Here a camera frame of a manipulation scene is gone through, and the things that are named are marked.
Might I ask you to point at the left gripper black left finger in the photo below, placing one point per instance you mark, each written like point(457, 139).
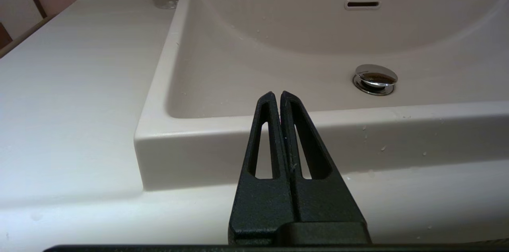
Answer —
point(258, 204)

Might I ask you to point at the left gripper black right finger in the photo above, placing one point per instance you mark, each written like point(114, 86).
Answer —
point(322, 200)

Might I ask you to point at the beige sink basin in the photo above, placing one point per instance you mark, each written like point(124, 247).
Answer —
point(278, 45)

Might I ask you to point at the chrome drain stopper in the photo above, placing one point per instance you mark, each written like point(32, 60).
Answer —
point(375, 78)

